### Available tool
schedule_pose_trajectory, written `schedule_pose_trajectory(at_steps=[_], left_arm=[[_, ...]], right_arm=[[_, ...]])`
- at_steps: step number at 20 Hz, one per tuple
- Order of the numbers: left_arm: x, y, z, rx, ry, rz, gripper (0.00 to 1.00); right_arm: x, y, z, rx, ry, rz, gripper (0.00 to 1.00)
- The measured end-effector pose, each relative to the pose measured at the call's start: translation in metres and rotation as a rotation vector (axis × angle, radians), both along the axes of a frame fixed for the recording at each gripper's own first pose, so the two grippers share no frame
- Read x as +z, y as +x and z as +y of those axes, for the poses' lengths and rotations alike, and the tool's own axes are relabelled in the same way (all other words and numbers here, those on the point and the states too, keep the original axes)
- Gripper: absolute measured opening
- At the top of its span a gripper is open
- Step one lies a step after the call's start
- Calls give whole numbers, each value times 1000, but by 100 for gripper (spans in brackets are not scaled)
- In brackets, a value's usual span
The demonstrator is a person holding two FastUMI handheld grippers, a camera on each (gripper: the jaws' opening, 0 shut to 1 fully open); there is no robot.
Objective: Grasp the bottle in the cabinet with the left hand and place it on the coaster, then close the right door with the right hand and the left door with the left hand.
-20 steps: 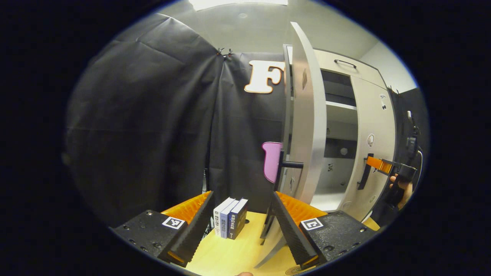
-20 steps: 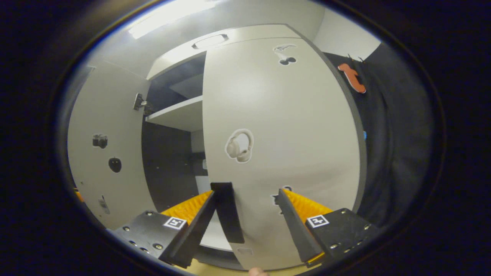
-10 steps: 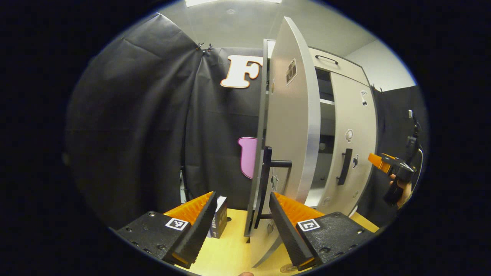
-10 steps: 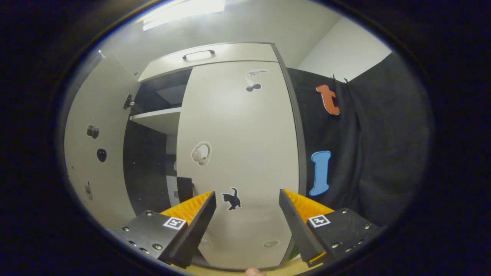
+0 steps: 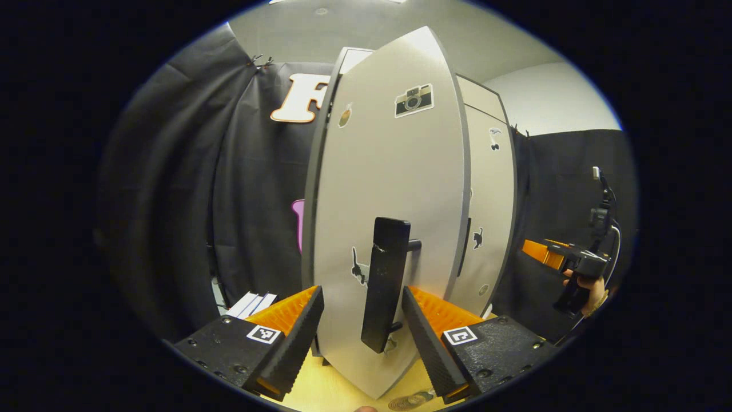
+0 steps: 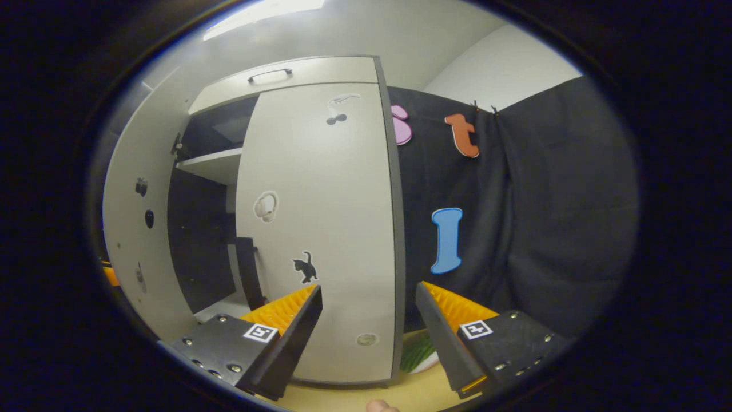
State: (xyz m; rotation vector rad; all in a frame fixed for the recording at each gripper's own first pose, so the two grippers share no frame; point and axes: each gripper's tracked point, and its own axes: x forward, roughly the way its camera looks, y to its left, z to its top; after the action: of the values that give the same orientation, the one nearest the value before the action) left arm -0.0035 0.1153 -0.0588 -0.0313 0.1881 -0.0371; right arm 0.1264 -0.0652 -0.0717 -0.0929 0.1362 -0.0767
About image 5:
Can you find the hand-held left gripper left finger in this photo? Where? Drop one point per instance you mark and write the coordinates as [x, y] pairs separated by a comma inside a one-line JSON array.
[[300, 340]]

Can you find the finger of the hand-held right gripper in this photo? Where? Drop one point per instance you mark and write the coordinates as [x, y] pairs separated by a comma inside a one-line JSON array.
[[540, 253]]

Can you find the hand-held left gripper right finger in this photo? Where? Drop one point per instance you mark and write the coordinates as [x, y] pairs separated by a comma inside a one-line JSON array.
[[426, 343]]

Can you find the round patterned coaster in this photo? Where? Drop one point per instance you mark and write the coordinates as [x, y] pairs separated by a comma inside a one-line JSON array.
[[409, 402]]

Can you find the white cabinet door headphone sticker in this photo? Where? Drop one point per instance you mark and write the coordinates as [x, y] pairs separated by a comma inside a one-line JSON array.
[[492, 189]]

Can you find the white cabinet door camera sticker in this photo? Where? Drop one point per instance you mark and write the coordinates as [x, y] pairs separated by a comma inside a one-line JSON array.
[[389, 171]]

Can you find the white grey cabinet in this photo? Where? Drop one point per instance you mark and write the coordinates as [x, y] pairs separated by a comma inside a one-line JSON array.
[[309, 217]]

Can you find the white striped object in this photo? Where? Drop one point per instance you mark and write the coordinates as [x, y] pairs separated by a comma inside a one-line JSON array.
[[249, 304]]

